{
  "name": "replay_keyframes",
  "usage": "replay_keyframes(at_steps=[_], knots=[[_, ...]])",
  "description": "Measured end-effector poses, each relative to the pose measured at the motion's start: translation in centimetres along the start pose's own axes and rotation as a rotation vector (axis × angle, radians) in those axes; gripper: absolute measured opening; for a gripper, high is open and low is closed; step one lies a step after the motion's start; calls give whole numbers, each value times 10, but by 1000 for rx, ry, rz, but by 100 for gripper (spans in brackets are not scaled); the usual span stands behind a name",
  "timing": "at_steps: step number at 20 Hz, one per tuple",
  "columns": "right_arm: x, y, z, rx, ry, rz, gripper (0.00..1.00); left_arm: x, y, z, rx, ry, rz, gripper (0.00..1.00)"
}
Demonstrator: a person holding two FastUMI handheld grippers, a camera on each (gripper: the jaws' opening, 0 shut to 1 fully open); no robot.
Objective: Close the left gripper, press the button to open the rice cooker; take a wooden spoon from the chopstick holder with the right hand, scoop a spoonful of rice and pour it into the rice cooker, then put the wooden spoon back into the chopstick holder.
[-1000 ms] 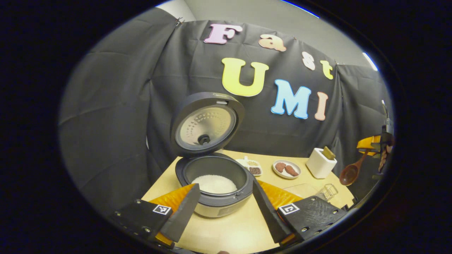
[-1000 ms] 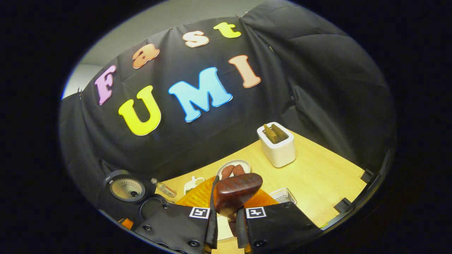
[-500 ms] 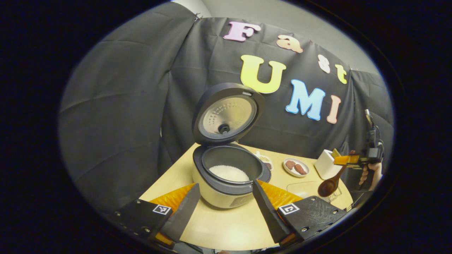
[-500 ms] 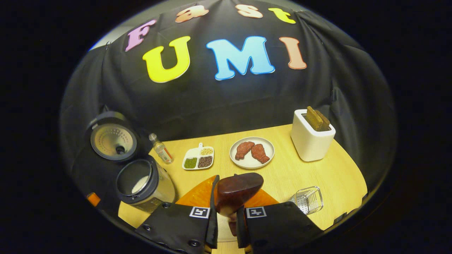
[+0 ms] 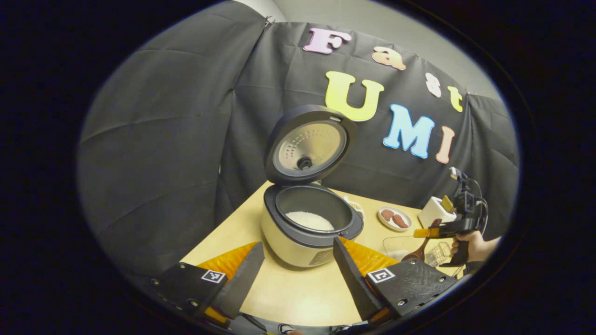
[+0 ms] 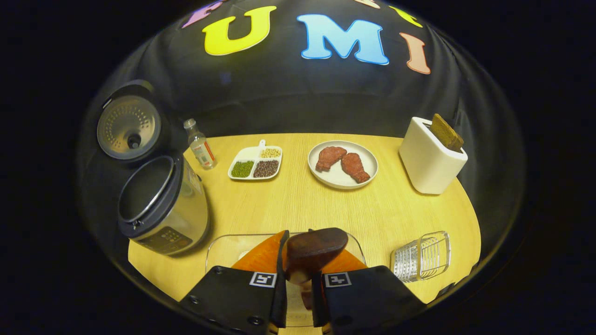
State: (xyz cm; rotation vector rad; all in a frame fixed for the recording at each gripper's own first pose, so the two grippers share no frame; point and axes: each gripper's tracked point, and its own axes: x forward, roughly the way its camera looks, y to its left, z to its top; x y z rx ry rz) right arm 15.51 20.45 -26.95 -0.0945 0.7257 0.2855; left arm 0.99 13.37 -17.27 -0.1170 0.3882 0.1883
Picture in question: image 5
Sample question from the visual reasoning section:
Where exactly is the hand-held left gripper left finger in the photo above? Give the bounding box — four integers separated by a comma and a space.
149, 241, 266, 326

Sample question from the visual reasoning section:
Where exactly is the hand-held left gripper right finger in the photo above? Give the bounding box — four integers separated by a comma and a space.
332, 236, 459, 324

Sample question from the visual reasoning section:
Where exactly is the brown wooden spoon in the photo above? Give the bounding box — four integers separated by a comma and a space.
401, 219, 443, 262

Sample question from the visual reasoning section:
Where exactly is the clear rice tray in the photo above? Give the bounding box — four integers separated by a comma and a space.
383, 235, 427, 261

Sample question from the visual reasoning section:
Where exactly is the grey and cream rice cooker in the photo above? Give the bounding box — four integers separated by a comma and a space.
261, 105, 365, 268

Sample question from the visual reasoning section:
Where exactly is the white rice heap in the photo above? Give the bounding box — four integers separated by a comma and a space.
285, 211, 335, 231

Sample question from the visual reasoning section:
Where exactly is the white toaster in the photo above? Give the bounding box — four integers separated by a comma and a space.
418, 196, 457, 228

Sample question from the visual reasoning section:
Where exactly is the white oval plate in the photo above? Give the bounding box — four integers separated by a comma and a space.
378, 206, 413, 232

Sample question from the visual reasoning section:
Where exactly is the white divided bean dish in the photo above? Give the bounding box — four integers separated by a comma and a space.
344, 195, 366, 221

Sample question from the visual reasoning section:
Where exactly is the black backdrop cloth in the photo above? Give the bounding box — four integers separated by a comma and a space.
77, 2, 520, 280

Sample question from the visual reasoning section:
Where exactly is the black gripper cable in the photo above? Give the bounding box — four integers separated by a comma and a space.
468, 178, 489, 233

